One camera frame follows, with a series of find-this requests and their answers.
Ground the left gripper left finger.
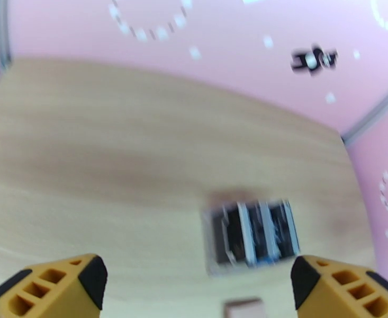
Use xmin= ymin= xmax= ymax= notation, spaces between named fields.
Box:
xmin=0 ymin=253 xmax=109 ymax=318

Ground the aluminium corner post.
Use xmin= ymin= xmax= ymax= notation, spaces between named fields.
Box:
xmin=341 ymin=84 xmax=388 ymax=146
xmin=0 ymin=0 xmax=13 ymax=71

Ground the pink card holder wallet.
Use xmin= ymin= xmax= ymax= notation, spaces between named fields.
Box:
xmin=223 ymin=297 xmax=265 ymax=318

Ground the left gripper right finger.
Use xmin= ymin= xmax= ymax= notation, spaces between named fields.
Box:
xmin=290 ymin=254 xmax=388 ymax=318

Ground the clear acrylic card stand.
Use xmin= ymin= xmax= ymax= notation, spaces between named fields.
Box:
xmin=203 ymin=197 xmax=301 ymax=276

